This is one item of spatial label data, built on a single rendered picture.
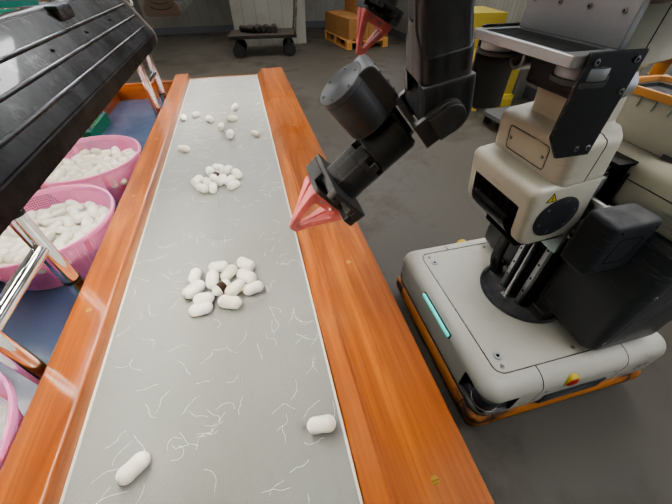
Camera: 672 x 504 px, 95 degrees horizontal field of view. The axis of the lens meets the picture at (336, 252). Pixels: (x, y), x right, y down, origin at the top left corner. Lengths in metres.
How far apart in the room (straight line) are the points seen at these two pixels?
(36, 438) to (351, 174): 0.46
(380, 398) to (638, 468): 1.16
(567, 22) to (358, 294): 0.57
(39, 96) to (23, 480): 0.37
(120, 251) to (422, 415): 0.55
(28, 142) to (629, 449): 1.54
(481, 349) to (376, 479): 0.74
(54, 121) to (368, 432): 0.39
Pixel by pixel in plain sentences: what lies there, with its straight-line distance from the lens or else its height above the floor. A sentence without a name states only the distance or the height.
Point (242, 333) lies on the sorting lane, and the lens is 0.49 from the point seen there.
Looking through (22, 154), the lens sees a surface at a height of 1.06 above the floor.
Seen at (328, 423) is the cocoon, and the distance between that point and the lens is 0.40.
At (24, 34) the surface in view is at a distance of 0.37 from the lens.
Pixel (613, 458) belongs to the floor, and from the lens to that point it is 1.45.
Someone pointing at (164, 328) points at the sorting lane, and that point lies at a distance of 0.54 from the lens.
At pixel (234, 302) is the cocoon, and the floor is 0.76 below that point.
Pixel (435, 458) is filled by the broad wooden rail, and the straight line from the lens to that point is 0.40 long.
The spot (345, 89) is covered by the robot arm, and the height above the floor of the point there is 1.04.
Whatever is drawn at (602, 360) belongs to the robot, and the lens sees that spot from 1.25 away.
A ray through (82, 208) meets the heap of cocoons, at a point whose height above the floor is 0.74.
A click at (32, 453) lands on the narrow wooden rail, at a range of 0.50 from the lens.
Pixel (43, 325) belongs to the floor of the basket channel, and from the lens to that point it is 0.76.
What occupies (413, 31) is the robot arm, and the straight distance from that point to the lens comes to 0.39.
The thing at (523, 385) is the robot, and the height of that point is 0.27.
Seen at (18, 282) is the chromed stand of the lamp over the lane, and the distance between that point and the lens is 0.56.
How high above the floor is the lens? 1.14
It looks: 44 degrees down
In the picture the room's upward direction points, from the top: straight up
